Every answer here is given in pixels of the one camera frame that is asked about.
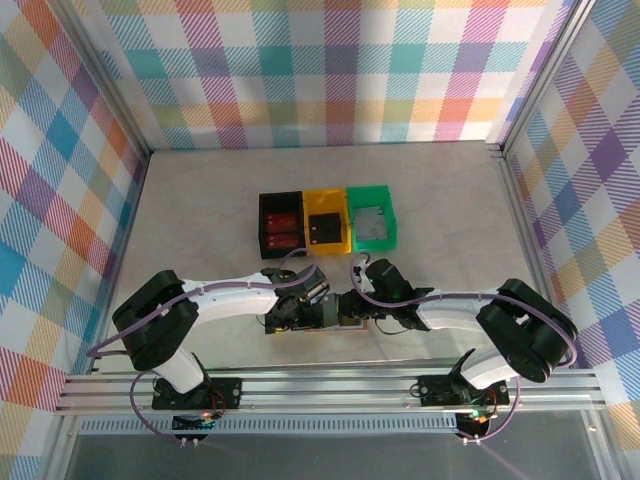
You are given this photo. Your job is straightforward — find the pink leather card holder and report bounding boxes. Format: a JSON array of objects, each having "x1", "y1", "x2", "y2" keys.
[{"x1": 297, "y1": 314, "x2": 369, "y2": 335}]

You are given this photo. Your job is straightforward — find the silver credit card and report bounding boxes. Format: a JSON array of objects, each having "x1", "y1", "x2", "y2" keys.
[{"x1": 353, "y1": 203, "x2": 390, "y2": 241}]

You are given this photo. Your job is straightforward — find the red credit card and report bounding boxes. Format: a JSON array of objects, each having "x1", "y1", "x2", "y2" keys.
[
  {"x1": 264, "y1": 213, "x2": 300, "y2": 232},
  {"x1": 265, "y1": 232, "x2": 301, "y2": 250}
]

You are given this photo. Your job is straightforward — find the green plastic bin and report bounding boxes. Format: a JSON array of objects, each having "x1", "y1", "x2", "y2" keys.
[{"x1": 346, "y1": 184, "x2": 400, "y2": 254}]

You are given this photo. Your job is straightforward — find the yellow plastic bin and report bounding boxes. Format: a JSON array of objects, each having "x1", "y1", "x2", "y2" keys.
[{"x1": 302, "y1": 187, "x2": 351, "y2": 257}]

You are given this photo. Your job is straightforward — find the black plastic bin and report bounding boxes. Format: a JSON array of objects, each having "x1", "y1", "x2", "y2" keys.
[{"x1": 257, "y1": 190, "x2": 306, "y2": 260}]

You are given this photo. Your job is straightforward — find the grey metal panel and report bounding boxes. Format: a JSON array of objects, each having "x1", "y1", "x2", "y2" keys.
[{"x1": 47, "y1": 413, "x2": 634, "y2": 480}]

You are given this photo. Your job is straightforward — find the circuit board with lights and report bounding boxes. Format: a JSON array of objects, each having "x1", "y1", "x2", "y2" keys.
[
  {"x1": 172, "y1": 412, "x2": 219, "y2": 432},
  {"x1": 457, "y1": 410, "x2": 494, "y2": 437}
]

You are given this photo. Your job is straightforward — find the plaid cloth backdrop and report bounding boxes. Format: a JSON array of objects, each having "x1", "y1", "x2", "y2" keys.
[
  {"x1": 74, "y1": 0, "x2": 576, "y2": 151},
  {"x1": 509, "y1": 0, "x2": 640, "y2": 436},
  {"x1": 0, "y1": 0, "x2": 146, "y2": 459}
]

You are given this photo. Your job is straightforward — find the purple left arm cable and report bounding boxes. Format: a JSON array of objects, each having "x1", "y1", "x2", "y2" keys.
[{"x1": 87, "y1": 248, "x2": 324, "y2": 444}]

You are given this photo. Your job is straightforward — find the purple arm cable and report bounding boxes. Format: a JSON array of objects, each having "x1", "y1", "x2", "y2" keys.
[
  {"x1": 87, "y1": 248, "x2": 324, "y2": 444},
  {"x1": 349, "y1": 252, "x2": 580, "y2": 444}
]

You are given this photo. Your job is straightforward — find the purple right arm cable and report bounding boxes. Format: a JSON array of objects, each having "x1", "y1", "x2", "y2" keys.
[{"x1": 349, "y1": 252, "x2": 580, "y2": 444}]

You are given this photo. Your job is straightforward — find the aluminium mounting rail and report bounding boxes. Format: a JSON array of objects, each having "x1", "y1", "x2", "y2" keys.
[{"x1": 53, "y1": 367, "x2": 607, "y2": 416}]

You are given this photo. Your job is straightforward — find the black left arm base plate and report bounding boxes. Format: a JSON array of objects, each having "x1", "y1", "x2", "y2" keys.
[{"x1": 151, "y1": 377, "x2": 244, "y2": 412}]

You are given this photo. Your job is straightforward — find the perforated metal cable duct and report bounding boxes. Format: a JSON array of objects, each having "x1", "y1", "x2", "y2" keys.
[{"x1": 78, "y1": 417, "x2": 460, "y2": 435}]

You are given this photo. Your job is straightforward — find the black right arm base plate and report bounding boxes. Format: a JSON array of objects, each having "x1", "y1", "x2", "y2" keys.
[{"x1": 417, "y1": 372, "x2": 511, "y2": 407}]

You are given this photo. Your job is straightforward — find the aluminium table side rail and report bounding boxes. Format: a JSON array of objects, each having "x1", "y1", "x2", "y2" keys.
[
  {"x1": 487, "y1": 142, "x2": 571, "y2": 369},
  {"x1": 88, "y1": 149, "x2": 151, "y2": 375}
]

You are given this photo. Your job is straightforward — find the aluminium frame post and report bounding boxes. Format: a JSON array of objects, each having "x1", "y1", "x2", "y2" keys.
[
  {"x1": 498, "y1": 0, "x2": 600, "y2": 157},
  {"x1": 52, "y1": 0, "x2": 152, "y2": 157}
]

